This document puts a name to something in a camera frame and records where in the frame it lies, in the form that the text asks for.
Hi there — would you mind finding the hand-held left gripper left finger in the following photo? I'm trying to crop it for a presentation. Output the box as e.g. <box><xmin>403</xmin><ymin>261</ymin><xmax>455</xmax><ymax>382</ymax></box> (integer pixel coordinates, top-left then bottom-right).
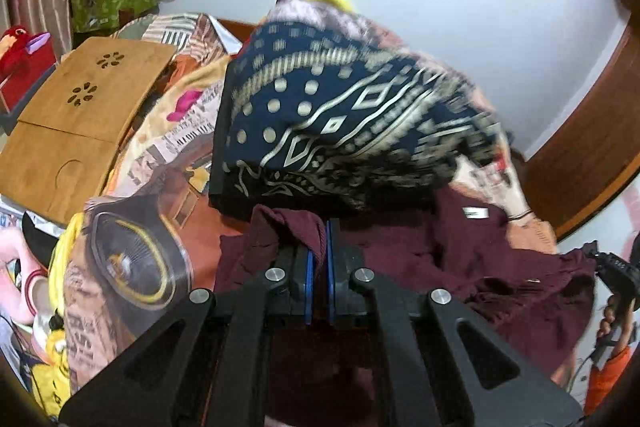
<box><xmin>57</xmin><ymin>247</ymin><xmax>316</xmax><ymax>427</ymax></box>

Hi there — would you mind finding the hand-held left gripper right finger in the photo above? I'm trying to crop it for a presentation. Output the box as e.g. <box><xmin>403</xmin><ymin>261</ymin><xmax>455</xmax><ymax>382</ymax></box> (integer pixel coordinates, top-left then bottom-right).
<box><xmin>325</xmin><ymin>218</ymin><xmax>587</xmax><ymax>427</ymax></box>

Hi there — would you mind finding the maroon button shirt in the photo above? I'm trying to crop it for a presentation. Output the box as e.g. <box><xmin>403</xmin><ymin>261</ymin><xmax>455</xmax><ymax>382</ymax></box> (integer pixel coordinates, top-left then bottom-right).
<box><xmin>215</xmin><ymin>189</ymin><xmax>598</xmax><ymax>427</ymax></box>

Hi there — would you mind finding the person's right hand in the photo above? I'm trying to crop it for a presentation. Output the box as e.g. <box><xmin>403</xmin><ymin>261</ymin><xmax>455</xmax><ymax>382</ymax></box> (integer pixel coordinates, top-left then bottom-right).
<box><xmin>596</xmin><ymin>296</ymin><xmax>632</xmax><ymax>350</ymax></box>

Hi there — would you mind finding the wooden door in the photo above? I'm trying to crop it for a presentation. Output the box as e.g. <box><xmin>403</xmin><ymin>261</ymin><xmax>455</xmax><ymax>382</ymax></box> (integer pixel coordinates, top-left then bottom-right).
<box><xmin>520</xmin><ymin>0</ymin><xmax>640</xmax><ymax>244</ymax></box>

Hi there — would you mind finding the printed blanket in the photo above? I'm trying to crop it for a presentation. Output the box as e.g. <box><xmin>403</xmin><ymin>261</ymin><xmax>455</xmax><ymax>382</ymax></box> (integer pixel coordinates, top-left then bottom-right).
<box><xmin>30</xmin><ymin>0</ymin><xmax>561</xmax><ymax>419</ymax></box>

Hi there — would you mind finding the navy patterned cloth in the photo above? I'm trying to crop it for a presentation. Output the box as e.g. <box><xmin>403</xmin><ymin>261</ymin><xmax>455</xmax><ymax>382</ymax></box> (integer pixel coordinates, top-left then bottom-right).
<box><xmin>220</xmin><ymin>20</ymin><xmax>507</xmax><ymax>214</ymax></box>

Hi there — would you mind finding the yellow cloth item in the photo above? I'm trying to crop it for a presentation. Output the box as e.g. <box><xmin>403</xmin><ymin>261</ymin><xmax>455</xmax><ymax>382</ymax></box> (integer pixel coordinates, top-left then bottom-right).
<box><xmin>29</xmin><ymin>307</ymin><xmax>72</xmax><ymax>414</ymax></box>

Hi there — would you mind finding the wooden lap desk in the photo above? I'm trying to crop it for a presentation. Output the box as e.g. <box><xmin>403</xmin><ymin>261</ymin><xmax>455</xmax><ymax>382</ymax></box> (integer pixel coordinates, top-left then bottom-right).
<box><xmin>0</xmin><ymin>37</ymin><xmax>179</xmax><ymax>228</ymax></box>

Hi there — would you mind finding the pink cloth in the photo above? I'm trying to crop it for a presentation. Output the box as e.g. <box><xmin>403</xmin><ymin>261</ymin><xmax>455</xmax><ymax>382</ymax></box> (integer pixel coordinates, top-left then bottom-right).
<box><xmin>0</xmin><ymin>227</ymin><xmax>52</xmax><ymax>324</ymax></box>

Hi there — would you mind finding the red plush toy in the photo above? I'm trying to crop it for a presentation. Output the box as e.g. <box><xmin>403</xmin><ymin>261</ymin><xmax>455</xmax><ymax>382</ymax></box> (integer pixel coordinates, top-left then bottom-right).
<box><xmin>0</xmin><ymin>24</ymin><xmax>55</xmax><ymax>78</ymax></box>

